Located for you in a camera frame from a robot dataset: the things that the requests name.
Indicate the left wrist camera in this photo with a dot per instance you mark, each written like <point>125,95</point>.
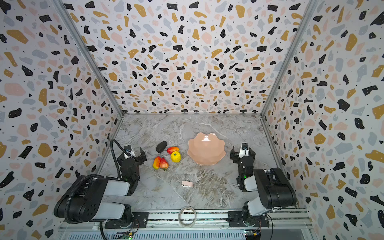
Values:
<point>129,152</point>

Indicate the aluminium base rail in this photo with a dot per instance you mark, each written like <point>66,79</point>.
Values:
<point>226,224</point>

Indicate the red yellow fake mango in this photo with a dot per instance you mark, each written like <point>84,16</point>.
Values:
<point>156,163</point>

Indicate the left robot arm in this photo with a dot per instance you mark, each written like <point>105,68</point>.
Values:
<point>84,200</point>

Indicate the clear tape roll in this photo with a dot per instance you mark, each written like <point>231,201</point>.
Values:
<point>187,217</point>

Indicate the red orange fake mango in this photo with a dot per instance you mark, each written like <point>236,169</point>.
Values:
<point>170,150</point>

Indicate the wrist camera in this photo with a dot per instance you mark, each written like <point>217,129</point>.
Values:
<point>244,151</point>
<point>129,152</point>

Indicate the pink scalloped fruit bowl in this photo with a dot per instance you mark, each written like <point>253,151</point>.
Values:
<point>206,149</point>

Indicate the dark fake avocado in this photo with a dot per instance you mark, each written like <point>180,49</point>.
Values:
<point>161,146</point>

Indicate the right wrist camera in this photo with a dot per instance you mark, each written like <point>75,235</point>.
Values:
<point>244,151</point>

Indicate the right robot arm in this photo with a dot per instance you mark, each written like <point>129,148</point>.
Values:
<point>274,191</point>

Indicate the yellow fake lemon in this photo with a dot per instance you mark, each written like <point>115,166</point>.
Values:
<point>176,156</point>

